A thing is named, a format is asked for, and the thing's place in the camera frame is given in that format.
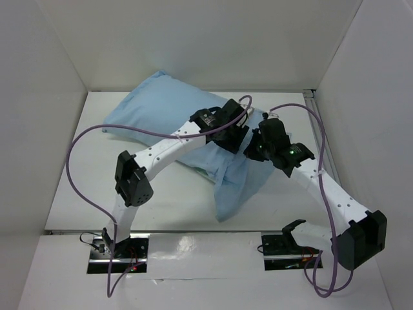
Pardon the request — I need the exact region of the light blue green pillowcase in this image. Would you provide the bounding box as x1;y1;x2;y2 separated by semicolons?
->
102;70;295;223

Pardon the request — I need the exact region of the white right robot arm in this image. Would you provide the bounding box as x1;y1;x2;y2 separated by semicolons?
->
244;118;387;271

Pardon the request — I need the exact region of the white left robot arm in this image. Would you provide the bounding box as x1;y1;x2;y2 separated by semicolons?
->
102;99;254;258

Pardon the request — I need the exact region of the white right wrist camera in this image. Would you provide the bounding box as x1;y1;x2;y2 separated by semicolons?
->
262;111;279;120

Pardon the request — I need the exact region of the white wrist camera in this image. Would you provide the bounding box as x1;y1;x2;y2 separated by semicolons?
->
245;106;254;119
262;111;279;120

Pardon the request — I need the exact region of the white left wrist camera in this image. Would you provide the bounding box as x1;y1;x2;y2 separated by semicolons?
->
245;106;254;119

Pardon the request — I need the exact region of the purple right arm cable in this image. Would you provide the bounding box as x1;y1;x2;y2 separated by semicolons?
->
264;103;354;297

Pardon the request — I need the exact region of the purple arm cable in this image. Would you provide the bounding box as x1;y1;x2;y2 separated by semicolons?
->
65;94;253;298
264;103;354;297

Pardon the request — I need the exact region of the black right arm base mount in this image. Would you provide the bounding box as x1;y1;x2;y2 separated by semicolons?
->
257;220;319;271

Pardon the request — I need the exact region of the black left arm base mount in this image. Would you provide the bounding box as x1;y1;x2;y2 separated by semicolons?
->
79;232;150;274

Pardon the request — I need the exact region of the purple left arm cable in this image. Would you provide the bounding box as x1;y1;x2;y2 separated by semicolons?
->
65;94;253;298

